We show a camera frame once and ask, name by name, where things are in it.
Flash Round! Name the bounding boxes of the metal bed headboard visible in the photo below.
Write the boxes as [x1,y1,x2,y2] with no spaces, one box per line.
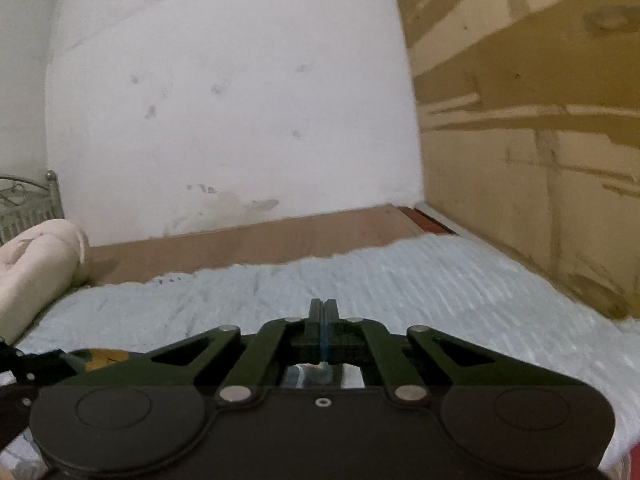
[0,170,65,244]

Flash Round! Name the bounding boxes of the light blue deer print blanket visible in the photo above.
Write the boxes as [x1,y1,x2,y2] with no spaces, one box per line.
[0,232,640,480]

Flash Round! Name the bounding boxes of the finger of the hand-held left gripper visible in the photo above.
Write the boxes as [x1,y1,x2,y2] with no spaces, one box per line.
[0,385,40,456]
[0,337,77,387]

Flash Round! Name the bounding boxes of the rolled cream blanket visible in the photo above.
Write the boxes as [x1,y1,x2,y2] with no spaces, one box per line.
[0,218,91,347]

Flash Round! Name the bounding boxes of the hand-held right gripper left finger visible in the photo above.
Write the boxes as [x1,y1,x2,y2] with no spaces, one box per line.
[145,299,325,404]

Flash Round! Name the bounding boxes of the plywood panel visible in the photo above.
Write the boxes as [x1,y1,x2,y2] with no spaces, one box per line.
[387,0,640,322]

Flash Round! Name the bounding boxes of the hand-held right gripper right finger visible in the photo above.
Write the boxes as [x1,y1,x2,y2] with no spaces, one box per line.
[324,299,503,404]

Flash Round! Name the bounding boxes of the brown wooden bed board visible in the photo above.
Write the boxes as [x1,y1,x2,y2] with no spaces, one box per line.
[84,203,427,287]

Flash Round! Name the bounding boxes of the grey-green pants with yellow print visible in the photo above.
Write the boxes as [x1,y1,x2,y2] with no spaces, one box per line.
[60,347,135,374]

